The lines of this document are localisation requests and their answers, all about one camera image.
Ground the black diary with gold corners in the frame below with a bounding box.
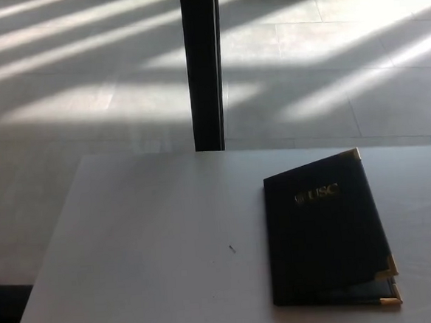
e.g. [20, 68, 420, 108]
[261, 145, 404, 316]

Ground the black vertical pillar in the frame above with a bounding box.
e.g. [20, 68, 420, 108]
[179, 0, 231, 153]

